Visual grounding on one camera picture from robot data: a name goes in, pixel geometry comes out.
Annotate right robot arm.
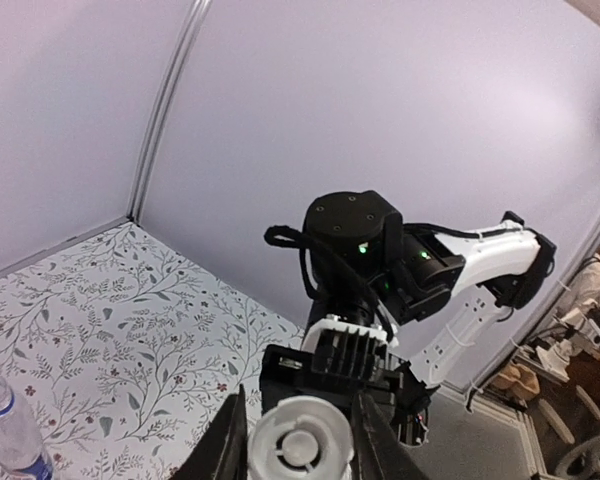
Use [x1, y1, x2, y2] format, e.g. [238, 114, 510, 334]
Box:
[259, 190, 556, 446]

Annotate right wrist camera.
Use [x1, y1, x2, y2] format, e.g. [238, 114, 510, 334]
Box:
[301, 314, 395, 382]

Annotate right aluminium corner post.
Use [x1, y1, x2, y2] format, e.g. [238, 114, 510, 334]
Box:
[126, 0, 213, 224]

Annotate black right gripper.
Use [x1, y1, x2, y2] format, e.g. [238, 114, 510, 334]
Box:
[259, 345, 430, 445]

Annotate clear plastic bottle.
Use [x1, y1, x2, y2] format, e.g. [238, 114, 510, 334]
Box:
[248, 455, 353, 480]

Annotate blue label plastic bottle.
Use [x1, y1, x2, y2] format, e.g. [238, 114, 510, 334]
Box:
[0, 377, 57, 480]

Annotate white bottle cap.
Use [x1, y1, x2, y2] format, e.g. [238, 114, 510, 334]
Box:
[247, 396, 354, 467]

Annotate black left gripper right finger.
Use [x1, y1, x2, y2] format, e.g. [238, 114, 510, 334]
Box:
[350, 392, 428, 480]

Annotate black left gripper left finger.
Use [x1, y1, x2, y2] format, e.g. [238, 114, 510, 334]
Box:
[177, 385, 248, 480]

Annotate floral patterned table mat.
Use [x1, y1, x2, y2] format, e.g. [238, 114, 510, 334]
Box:
[0, 223, 302, 479]

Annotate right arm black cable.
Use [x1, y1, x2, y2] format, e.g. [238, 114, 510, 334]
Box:
[264, 224, 396, 336]

